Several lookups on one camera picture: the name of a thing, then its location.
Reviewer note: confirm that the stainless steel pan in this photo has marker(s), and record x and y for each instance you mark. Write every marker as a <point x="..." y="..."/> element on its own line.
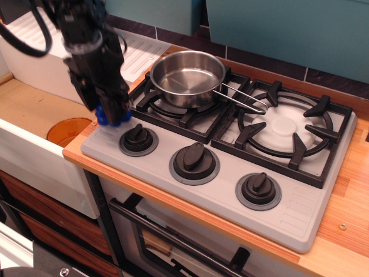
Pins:
<point x="191" y="79"/>

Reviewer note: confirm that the orange plastic bowl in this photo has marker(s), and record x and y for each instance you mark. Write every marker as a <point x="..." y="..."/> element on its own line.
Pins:
<point x="63" y="132"/>

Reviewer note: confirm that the black burner grate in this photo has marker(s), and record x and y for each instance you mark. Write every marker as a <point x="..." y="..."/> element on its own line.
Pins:
<point x="199" y="124"/>
<point x="301" y="137"/>

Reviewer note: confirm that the black middle stove knob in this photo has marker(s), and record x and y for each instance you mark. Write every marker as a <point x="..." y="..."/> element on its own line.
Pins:
<point x="194" y="165"/>

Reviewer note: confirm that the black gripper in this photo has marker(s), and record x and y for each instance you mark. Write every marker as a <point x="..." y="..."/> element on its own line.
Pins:
<point x="95" y="72"/>

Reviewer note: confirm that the black right stove knob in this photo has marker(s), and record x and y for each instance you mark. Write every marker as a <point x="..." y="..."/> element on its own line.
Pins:
<point x="258" y="192"/>

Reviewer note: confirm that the black left stove knob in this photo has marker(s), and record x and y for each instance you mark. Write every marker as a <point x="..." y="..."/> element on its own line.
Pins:
<point x="138" y="141"/>

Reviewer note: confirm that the grey toy stove top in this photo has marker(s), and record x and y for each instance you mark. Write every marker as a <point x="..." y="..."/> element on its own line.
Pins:
<point x="293" y="222"/>

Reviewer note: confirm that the black left burner grate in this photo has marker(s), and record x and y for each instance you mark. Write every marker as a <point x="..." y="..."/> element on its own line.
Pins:
<point x="199" y="124"/>

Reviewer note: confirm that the blue toy blueberry cluster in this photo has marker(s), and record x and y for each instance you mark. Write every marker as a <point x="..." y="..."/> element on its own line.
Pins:
<point x="102" y="118"/>

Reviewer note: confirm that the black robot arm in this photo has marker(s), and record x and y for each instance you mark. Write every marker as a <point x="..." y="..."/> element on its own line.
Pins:
<point x="77" y="20"/>

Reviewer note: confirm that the wooden drawer cabinet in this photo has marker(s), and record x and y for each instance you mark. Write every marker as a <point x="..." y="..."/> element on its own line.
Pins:
<point x="69" y="233"/>

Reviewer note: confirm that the black right burner grate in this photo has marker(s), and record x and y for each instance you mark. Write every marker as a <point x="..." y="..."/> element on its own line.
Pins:
<point x="301" y="137"/>

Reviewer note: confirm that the oven door with black handle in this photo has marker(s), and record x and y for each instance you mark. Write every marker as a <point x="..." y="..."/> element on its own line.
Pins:
<point x="173" y="246"/>

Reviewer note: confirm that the black stove knob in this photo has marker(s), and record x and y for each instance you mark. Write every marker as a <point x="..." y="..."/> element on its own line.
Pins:
<point x="258" y="192"/>
<point x="138" y="141"/>
<point x="194" y="165"/>

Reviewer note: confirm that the white toy sink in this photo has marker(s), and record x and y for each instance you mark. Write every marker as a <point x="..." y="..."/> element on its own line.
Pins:
<point x="35" y="95"/>

